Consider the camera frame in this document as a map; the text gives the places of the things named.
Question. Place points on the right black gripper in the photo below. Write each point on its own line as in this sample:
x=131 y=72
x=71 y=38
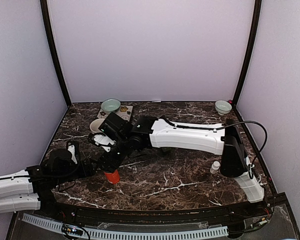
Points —
x=110 y=164

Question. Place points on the orange pill bottle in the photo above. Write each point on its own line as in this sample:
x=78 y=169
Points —
x=112 y=177

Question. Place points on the black right corner frame post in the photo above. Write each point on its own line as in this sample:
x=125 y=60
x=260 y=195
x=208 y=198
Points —
x=249 y=51

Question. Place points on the small white pill bottle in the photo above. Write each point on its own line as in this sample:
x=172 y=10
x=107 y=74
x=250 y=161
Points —
x=215 y=167

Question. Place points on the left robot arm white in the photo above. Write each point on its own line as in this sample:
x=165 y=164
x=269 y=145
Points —
x=29 y=188

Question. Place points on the black corner frame post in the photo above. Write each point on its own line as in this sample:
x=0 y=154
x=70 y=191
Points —
x=249 y=51
x=53 y=51

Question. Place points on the teal ceramic bowl on plate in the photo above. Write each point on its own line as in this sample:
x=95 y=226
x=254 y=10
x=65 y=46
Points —
x=111 y=105

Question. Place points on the grey slotted cable duct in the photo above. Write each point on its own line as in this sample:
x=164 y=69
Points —
x=116 y=231

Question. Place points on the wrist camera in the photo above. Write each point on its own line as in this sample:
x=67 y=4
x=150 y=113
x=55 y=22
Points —
x=100 y=140
x=73 y=148

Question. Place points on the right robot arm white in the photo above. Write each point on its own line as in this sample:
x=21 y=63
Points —
x=119 y=138

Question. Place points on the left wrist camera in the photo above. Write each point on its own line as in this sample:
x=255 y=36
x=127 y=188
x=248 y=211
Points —
x=73 y=148

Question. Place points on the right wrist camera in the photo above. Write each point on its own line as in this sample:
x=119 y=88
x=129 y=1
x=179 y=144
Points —
x=100 y=140

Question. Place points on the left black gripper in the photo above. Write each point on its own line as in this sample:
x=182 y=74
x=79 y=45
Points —
x=90 y=172

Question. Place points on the square floral ceramic plate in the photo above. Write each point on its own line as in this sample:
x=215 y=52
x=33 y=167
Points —
x=125 y=112

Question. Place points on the small pale corner bowl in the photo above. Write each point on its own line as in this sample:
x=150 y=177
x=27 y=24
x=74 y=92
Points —
x=222 y=107

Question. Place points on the black front table rail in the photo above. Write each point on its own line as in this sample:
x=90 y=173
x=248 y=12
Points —
x=228 y=214

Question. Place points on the black left corner frame post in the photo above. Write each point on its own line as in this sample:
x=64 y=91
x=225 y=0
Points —
x=53 y=51

